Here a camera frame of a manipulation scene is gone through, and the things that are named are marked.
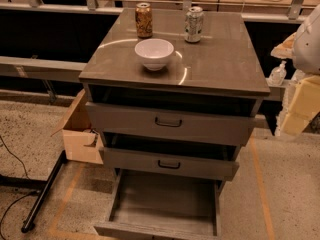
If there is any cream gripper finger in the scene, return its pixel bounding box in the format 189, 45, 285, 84
275, 75, 320, 137

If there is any silver 7up can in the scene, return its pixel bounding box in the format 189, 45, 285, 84
185, 6, 204, 43

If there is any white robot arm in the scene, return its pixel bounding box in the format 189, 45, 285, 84
271, 5, 320, 136

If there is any grey top drawer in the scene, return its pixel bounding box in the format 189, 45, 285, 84
86, 102, 254, 146

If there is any grey drawer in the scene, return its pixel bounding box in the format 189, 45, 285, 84
94, 170, 221, 240
86, 102, 254, 146
99, 147, 239, 181

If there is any grey drawer cabinet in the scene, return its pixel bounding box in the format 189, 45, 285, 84
78, 7, 271, 182

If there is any brown patterned drink can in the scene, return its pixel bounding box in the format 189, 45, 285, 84
135, 2, 153, 38

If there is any grey middle drawer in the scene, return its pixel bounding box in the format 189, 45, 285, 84
99, 147, 239, 181

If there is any grey bottom drawer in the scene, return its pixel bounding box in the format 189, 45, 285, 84
94, 170, 221, 240

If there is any clear sanitizer bottle left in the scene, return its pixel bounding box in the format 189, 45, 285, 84
267, 60, 287, 86

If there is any white ceramic bowl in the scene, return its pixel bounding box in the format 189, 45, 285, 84
134, 38, 174, 71

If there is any cardboard box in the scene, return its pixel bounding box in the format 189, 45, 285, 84
51, 90, 103, 164

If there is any black metal floor bar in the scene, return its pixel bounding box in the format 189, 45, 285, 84
21, 151, 67, 233

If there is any black floor cable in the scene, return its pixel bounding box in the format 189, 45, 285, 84
0, 135, 38, 240

